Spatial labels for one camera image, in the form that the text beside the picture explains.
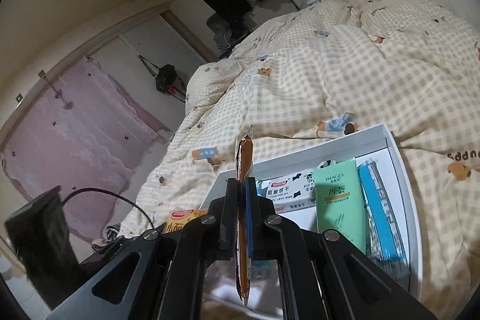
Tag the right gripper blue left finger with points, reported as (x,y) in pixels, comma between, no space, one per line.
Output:
(228,221)

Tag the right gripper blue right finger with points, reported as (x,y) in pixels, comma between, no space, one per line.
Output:
(252,212)

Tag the orange bread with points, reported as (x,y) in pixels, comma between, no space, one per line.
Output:
(243,166)

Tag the white cow biscuit packet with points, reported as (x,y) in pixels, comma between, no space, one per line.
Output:
(289,192)

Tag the green cream tube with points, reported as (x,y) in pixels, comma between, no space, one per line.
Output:
(340,201)

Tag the blue candy stick packet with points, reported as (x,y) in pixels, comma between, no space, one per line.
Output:
(384,245)

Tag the blue milk candy packet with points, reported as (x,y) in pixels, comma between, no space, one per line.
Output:
(259,270)

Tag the striped cloth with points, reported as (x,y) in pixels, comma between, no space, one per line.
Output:
(110,234)

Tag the pink lace curtain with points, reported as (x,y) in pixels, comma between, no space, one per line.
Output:
(93,136)

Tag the white cardboard box tray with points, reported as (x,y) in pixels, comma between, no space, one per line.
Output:
(377,143)

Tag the black hanging bag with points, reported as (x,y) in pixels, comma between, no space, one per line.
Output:
(167,81)

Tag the cream checkered bear duvet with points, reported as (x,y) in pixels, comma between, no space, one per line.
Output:
(409,64)

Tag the black hanging coat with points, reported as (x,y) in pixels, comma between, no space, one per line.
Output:
(232,12)

